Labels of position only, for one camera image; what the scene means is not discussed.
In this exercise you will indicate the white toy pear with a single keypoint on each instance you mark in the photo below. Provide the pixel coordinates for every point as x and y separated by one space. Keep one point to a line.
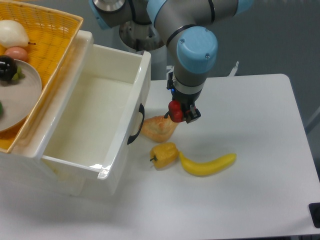
13 34

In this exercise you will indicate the red toy pepper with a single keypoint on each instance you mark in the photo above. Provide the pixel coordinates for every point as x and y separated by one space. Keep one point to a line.
175 112

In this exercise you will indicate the yellow wicker basket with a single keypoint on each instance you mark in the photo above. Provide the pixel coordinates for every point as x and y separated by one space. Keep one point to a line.
52 32

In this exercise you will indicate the open white upper drawer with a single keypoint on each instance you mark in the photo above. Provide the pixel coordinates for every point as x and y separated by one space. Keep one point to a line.
90 139

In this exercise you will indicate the white drawer cabinet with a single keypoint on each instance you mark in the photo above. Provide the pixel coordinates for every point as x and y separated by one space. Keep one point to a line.
24 163

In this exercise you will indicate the black drawer handle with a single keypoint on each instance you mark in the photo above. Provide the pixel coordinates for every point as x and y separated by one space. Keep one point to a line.
138 125

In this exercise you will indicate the green toy vegetable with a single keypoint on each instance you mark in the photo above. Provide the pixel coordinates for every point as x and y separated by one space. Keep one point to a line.
1 109

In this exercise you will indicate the toy bread pastry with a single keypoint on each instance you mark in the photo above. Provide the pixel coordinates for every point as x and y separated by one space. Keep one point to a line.
158 128

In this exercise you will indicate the white metal bracket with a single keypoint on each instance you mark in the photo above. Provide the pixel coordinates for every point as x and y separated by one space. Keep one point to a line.
234 70

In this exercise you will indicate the yellow toy pepper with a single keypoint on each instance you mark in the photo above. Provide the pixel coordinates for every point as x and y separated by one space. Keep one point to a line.
163 154

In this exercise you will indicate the grey round plate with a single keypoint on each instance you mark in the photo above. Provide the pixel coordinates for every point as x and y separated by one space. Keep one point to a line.
19 98

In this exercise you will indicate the dark purple toy eggplant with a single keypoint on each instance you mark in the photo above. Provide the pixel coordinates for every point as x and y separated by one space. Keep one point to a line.
9 70

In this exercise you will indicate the black object at table edge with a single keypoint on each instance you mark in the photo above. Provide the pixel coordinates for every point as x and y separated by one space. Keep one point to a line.
314 209

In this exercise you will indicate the yellow toy banana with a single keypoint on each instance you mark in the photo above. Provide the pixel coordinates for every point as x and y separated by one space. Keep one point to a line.
207 168

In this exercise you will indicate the pink toy egg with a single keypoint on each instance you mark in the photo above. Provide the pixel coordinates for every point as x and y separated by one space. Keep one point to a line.
17 53

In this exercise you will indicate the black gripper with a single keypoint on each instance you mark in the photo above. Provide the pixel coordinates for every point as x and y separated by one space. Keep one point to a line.
186 96

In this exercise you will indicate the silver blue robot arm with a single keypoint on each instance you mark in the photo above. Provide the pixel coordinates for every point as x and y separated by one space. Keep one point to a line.
182 27

